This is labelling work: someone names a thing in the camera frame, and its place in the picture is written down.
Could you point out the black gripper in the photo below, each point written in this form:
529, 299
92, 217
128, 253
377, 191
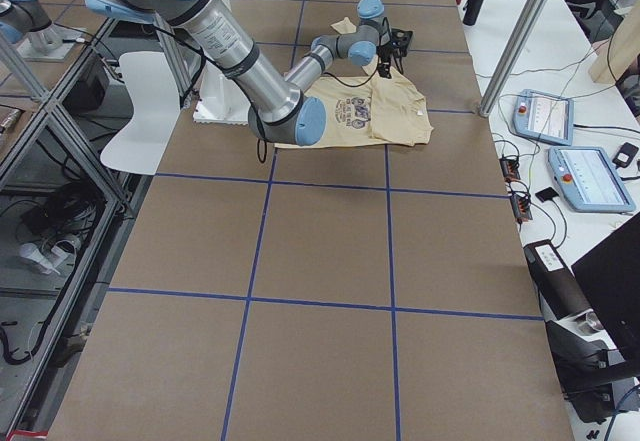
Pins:
385, 52

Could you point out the aluminium frame post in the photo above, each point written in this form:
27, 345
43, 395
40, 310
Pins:
515, 44

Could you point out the teach pendant tablet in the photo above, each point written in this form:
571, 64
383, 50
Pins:
588, 180
544, 117

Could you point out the white plastic chair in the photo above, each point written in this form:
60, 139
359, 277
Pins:
139, 146

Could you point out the far teach pendant tablet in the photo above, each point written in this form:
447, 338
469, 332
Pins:
544, 117

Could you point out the black water bottle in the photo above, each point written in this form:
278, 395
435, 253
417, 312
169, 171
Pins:
471, 12

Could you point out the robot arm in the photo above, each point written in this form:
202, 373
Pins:
280, 111

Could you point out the black monitor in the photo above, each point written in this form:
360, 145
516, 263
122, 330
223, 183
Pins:
608, 276

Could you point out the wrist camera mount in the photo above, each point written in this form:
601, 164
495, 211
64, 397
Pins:
401, 41

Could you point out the near teach pendant tablet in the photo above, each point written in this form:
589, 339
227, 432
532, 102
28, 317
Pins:
588, 180

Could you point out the cream long-sleeve printed shirt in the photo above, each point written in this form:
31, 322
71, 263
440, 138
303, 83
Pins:
371, 110

